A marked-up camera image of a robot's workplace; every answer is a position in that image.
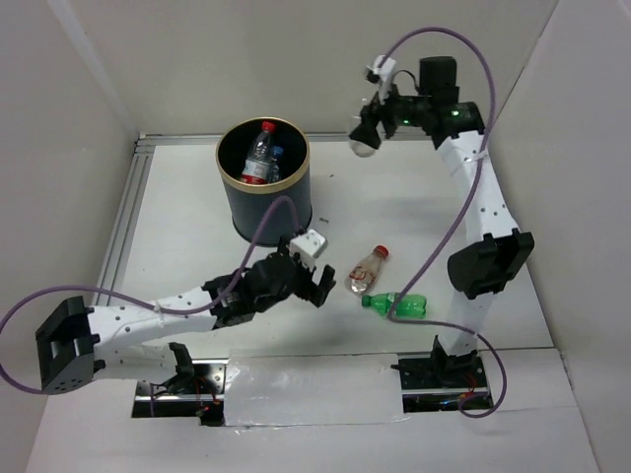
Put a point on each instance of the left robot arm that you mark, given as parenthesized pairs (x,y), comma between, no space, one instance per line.
(78,343)

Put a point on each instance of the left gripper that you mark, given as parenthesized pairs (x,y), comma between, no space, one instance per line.
(318,293)

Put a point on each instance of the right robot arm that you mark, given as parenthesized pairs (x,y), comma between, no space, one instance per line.
(496,249)

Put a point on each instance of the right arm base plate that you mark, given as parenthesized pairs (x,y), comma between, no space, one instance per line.
(434,382)

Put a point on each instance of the aluminium frame rail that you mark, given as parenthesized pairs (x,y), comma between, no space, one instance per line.
(174,231)

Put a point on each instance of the blue label water bottle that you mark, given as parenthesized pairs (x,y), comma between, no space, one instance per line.
(274,174)

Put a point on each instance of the silver foil sheet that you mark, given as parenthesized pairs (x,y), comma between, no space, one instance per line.
(312,391)

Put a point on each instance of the clear wide-mouth plastic jar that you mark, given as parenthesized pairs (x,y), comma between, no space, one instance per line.
(363,138)

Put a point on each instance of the green bottle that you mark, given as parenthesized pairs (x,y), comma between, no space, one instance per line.
(411,307)

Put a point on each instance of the black bin with gold rim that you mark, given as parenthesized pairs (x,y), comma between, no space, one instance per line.
(282,204)

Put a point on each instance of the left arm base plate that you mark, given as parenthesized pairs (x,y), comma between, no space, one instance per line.
(201,399)

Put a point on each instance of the crushed bottle red cap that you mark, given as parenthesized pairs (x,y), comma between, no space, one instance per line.
(364,275)

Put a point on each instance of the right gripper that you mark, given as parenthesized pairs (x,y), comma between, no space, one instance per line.
(371,114)

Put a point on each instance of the red label water bottle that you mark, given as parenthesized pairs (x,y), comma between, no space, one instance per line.
(258,160)

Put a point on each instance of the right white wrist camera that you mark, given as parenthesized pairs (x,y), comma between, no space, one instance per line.
(381,73)

